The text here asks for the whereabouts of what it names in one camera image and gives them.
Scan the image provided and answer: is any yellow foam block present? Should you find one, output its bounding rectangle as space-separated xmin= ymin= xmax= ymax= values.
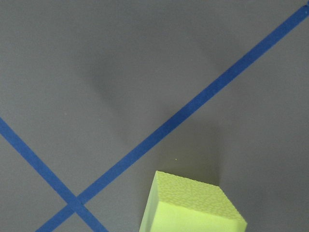
xmin=140 ymin=171 xmax=247 ymax=232

